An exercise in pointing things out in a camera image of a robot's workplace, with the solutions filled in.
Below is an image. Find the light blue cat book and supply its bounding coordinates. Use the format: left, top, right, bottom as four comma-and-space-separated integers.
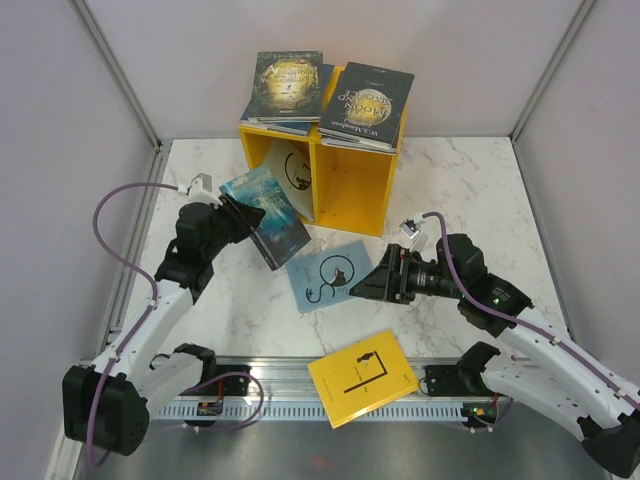
286, 240, 373, 314

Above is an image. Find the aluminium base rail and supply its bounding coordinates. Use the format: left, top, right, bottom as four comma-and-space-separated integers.
69, 357, 615, 402

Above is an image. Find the green forest cover book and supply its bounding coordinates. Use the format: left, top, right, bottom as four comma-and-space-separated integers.
246, 50, 324, 123

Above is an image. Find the yellow wooden shelf box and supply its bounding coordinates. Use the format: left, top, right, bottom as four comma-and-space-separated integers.
237, 65, 415, 237

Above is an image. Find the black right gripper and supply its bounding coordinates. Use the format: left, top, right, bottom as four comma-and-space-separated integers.
349, 242, 464, 305

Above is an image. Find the navy blue crest book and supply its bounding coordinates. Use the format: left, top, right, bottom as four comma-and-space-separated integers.
238, 62, 336, 137

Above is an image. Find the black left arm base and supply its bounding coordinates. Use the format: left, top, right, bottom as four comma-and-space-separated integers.
149, 343, 251, 398

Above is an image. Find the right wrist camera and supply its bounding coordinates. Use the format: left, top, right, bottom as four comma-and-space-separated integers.
399, 213, 427, 253

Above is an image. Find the pale grey-green circle book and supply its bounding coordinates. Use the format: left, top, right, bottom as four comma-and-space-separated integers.
263, 139, 315, 222

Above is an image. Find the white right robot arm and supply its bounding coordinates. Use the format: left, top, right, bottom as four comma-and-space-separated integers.
349, 234, 639, 478

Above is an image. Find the white slotted cable duct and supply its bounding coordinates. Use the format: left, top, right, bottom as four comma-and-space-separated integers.
156, 399, 468, 422

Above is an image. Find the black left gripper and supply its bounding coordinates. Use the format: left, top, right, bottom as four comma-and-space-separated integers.
202, 192, 266, 260

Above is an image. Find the black Moon and Sixpence book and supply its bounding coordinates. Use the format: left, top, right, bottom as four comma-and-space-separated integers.
318, 62, 415, 155

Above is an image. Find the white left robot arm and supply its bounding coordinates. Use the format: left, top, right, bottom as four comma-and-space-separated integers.
62, 194, 266, 466

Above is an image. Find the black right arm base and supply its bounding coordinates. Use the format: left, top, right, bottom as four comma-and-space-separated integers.
418, 342, 508, 399

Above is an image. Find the yellow file folder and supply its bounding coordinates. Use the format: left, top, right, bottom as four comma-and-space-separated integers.
308, 330, 419, 429

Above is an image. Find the teal ocean cover book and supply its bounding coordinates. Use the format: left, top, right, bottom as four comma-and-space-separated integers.
219, 166, 311, 271

